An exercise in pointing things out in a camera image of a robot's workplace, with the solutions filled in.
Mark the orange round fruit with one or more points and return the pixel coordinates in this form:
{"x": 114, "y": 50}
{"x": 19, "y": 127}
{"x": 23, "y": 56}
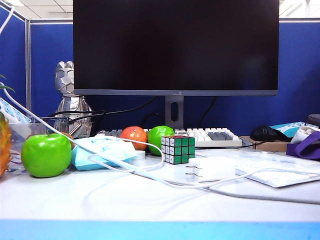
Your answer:
{"x": 133, "y": 135}

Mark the brown kiwi fruit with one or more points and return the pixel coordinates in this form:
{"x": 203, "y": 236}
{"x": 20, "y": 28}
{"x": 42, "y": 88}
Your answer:
{"x": 68, "y": 137}

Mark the green plant leaf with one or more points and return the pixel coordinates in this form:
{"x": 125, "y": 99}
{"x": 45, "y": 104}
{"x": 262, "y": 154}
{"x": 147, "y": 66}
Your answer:
{"x": 6, "y": 87}

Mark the light blue wet wipes pack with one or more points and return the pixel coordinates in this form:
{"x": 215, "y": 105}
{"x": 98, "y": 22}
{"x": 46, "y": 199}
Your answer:
{"x": 115, "y": 148}

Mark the brown cardboard pad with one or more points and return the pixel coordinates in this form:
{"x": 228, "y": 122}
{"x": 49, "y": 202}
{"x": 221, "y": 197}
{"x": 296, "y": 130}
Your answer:
{"x": 272, "y": 147}

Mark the orange spiky fake fruit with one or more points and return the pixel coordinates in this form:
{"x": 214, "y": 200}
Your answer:
{"x": 4, "y": 145}

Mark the white charging adapter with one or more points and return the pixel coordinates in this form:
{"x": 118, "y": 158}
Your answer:
{"x": 215, "y": 170}

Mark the clear plastic document sleeve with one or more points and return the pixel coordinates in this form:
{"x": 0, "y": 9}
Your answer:
{"x": 262, "y": 160}

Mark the blue office partition panel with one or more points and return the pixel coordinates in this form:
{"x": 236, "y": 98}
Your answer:
{"x": 12, "y": 55}
{"x": 297, "y": 75}

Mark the black computer mouse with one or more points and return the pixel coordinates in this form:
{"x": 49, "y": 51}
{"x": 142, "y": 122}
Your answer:
{"x": 262, "y": 133}

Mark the small green apple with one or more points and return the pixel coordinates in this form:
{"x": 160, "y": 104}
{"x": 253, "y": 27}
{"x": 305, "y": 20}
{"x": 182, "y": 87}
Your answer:
{"x": 157, "y": 136}

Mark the silver robot figurine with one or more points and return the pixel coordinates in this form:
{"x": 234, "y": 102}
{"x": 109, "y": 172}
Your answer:
{"x": 65, "y": 80}

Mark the clear acrylic organizer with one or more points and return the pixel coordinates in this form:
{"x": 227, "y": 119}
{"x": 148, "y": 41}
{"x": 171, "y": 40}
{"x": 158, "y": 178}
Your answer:
{"x": 20, "y": 130}

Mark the blue white blister pack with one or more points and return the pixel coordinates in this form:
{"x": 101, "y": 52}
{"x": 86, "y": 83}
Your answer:
{"x": 17, "y": 116}

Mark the teal white patterned package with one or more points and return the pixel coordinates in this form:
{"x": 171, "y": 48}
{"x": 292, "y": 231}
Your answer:
{"x": 287, "y": 127}

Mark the small white round lid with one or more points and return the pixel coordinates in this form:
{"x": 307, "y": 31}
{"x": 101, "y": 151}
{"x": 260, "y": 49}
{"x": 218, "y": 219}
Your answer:
{"x": 140, "y": 154}

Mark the grey monitor stand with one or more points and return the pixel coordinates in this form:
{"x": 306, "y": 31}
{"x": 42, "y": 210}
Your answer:
{"x": 167, "y": 123}

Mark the large green apple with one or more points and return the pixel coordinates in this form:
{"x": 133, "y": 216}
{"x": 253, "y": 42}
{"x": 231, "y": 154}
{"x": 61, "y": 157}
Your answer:
{"x": 45, "y": 157}

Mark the white grey keyboard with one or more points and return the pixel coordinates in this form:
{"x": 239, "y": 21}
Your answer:
{"x": 215, "y": 142}

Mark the grey partition post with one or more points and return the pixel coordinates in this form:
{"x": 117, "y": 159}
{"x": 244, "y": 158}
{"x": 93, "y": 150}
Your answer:
{"x": 28, "y": 62}

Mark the rubiks cube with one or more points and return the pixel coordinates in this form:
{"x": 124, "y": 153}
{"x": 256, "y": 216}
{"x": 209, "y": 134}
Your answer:
{"x": 181, "y": 150}

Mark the black computer monitor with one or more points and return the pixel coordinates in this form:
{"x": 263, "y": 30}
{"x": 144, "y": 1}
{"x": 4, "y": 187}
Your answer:
{"x": 175, "y": 50}

